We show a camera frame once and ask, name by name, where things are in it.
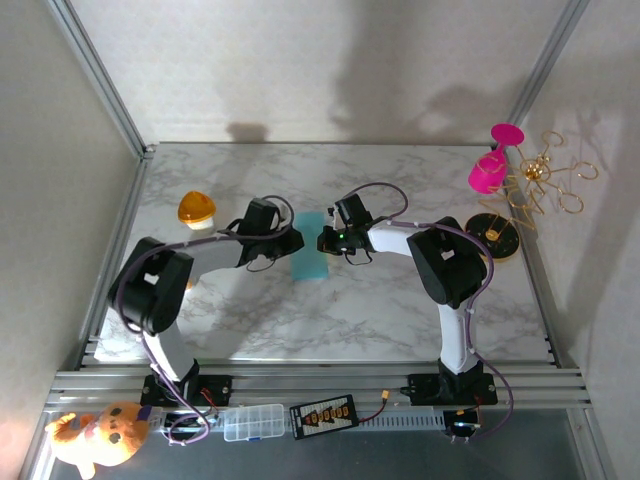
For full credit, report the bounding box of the aluminium frame post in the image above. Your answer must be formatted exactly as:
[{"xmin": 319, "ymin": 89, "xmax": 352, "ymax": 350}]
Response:
[
  {"xmin": 507, "ymin": 0, "xmax": 591, "ymax": 131},
  {"xmin": 47, "ymin": 0, "xmax": 156, "ymax": 156}
]

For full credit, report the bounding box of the red and black wire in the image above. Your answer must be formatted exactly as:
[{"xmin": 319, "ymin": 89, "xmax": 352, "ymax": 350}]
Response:
[{"xmin": 198, "ymin": 387, "xmax": 221, "ymax": 417}]

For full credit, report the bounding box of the small black electronics module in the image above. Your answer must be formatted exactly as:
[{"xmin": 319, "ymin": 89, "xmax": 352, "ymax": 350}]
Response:
[{"xmin": 443, "ymin": 408, "xmax": 482, "ymax": 444}]

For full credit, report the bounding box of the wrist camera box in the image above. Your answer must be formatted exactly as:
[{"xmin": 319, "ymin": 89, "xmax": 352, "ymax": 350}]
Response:
[
  {"xmin": 326, "ymin": 194, "xmax": 374, "ymax": 227},
  {"xmin": 243, "ymin": 197, "xmax": 295, "ymax": 236}
]

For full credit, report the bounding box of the grey slotted cable duct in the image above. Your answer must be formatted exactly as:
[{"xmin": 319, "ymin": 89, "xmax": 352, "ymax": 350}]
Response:
[{"xmin": 358, "ymin": 405, "xmax": 446, "ymax": 434}]

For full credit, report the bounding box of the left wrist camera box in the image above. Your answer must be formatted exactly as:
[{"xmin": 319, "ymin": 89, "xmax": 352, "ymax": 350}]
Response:
[{"xmin": 243, "ymin": 197, "xmax": 295, "ymax": 236}]

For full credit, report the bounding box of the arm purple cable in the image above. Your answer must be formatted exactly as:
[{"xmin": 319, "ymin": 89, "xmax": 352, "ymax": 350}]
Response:
[
  {"xmin": 117, "ymin": 194, "xmax": 296, "ymax": 447},
  {"xmin": 342, "ymin": 182, "xmax": 515, "ymax": 444}
]

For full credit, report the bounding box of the aluminium frame rail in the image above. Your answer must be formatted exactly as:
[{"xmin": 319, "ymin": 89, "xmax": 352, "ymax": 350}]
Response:
[{"xmin": 43, "ymin": 367, "xmax": 594, "ymax": 414}]

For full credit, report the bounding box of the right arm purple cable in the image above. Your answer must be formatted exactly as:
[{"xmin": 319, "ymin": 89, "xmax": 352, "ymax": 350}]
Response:
[{"xmin": 342, "ymin": 182, "xmax": 515, "ymax": 444}]

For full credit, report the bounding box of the pink plastic wine glass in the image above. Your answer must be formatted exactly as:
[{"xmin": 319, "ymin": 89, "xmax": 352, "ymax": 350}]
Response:
[{"xmin": 467, "ymin": 123, "xmax": 526, "ymax": 195}]

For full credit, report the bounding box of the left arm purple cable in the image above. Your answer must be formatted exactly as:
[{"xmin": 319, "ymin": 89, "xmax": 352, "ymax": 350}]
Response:
[{"xmin": 117, "ymin": 194, "xmax": 296, "ymax": 447}]

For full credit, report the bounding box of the wire with yellow connector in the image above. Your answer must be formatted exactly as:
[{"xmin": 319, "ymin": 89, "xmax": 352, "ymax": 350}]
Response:
[{"xmin": 357, "ymin": 389, "xmax": 394, "ymax": 424}]

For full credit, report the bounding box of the gold wire glass rack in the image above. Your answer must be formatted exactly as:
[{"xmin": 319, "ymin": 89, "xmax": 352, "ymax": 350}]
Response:
[{"xmin": 462, "ymin": 130, "xmax": 600, "ymax": 264}]

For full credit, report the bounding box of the orange plush toy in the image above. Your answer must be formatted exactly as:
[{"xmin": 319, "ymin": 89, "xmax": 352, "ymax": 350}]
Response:
[{"xmin": 44, "ymin": 401, "xmax": 151, "ymax": 480}]

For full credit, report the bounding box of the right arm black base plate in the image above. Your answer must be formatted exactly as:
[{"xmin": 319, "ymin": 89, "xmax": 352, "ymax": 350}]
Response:
[{"xmin": 407, "ymin": 372, "xmax": 499, "ymax": 407}]

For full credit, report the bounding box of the clear plastic compartment box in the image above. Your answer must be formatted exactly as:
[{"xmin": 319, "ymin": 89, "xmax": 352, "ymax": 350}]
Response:
[{"xmin": 222, "ymin": 403, "xmax": 285, "ymax": 443}]

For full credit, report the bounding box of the black charging board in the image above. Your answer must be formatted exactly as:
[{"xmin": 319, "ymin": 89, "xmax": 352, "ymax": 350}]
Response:
[{"xmin": 289, "ymin": 394, "xmax": 360, "ymax": 441}]

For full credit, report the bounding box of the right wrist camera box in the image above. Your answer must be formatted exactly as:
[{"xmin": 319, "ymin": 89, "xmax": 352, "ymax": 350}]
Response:
[{"xmin": 326, "ymin": 194, "xmax": 374, "ymax": 227}]

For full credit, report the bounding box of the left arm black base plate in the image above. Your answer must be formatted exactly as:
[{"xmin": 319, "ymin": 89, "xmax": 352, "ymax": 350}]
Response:
[{"xmin": 139, "ymin": 373, "xmax": 234, "ymax": 407}]

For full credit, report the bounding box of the orange mushroom toy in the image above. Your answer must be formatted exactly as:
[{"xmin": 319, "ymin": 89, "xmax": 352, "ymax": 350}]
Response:
[{"xmin": 177, "ymin": 191, "xmax": 217, "ymax": 231}]

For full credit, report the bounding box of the light blue paper sheet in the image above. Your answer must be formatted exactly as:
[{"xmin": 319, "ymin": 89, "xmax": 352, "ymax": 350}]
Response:
[{"xmin": 291, "ymin": 211, "xmax": 331, "ymax": 284}]

